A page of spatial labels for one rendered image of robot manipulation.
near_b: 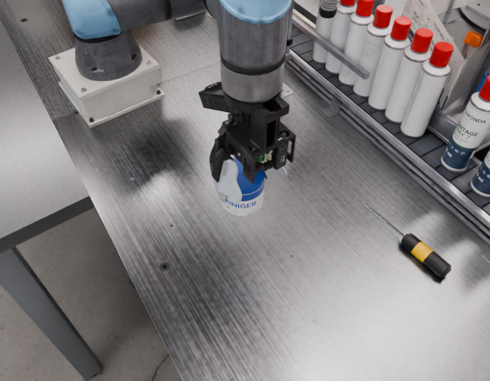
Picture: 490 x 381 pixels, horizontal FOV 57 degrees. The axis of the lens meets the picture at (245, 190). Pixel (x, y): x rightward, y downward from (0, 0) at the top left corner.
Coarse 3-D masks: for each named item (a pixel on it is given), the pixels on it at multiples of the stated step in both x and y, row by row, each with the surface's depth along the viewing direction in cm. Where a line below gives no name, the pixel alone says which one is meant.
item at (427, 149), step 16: (304, 48) 116; (320, 64) 112; (336, 80) 108; (352, 96) 104; (368, 112) 100; (384, 112) 100; (384, 128) 97; (416, 144) 94; (432, 144) 94; (432, 160) 91; (448, 176) 88; (464, 176) 88; (464, 192) 85; (480, 208) 83
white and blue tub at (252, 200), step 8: (240, 168) 71; (240, 176) 69; (256, 176) 69; (264, 176) 70; (240, 184) 68; (248, 184) 68; (256, 184) 68; (248, 192) 68; (256, 192) 69; (232, 200) 70; (248, 200) 70; (256, 200) 71; (232, 208) 72; (240, 208) 71; (248, 208) 72; (256, 208) 73
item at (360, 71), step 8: (296, 24) 109; (304, 24) 108; (304, 32) 108; (312, 32) 106; (320, 40) 104; (328, 48) 103; (336, 48) 102; (336, 56) 101; (344, 56) 100; (352, 64) 98; (360, 72) 97
